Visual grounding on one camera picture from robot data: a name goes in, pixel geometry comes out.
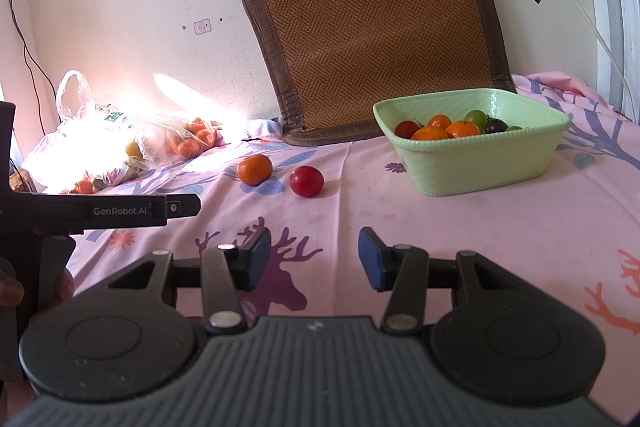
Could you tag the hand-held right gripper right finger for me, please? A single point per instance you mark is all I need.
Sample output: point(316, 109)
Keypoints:
point(370, 257)

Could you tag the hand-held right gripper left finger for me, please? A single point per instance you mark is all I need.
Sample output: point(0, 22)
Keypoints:
point(260, 257)

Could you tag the mandarin orange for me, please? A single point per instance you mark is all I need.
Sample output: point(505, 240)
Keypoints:
point(255, 169)
point(462, 128)
point(429, 134)
point(440, 121)

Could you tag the red tomato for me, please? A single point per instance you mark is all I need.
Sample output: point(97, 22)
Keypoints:
point(306, 181)
point(406, 128)

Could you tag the light green plastic basin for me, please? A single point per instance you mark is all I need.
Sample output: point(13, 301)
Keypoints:
point(475, 167)

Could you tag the person's left hand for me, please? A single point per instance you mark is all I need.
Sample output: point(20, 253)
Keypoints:
point(11, 291)

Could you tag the small orange-red tomato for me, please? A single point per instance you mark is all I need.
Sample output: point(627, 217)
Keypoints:
point(84, 186)

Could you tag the white plastic bag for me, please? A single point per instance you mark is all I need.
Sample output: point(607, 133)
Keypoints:
point(65, 147)

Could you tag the pink printed bed sheet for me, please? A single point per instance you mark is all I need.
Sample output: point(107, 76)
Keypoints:
point(350, 187)

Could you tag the yellow fruit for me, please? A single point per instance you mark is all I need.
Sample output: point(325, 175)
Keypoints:
point(133, 149)

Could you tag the clear plastic bag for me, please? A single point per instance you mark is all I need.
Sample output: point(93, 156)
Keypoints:
point(160, 142)

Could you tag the pile of bagged mandarins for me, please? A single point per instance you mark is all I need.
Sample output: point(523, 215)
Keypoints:
point(192, 139)

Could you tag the dark purple tomato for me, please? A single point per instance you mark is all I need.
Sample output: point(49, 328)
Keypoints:
point(496, 125)

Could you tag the brown woven seat mat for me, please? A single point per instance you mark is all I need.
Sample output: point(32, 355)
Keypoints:
point(375, 32)

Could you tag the pink-print wall sticker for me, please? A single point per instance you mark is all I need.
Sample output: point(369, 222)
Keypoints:
point(201, 26)

